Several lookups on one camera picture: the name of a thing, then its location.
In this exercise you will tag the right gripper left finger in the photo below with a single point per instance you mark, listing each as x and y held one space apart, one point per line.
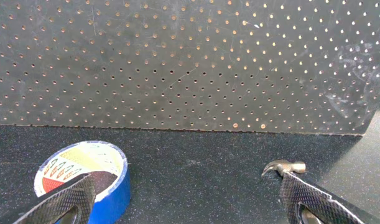
71 199

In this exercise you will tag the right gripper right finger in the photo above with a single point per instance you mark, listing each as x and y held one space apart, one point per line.
314 199

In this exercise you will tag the hammer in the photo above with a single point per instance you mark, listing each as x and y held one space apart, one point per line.
284 167

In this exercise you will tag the black pegboard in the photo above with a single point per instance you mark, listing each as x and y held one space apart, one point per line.
189 62

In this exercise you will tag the roll of blue tape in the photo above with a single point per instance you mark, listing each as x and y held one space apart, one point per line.
115 193

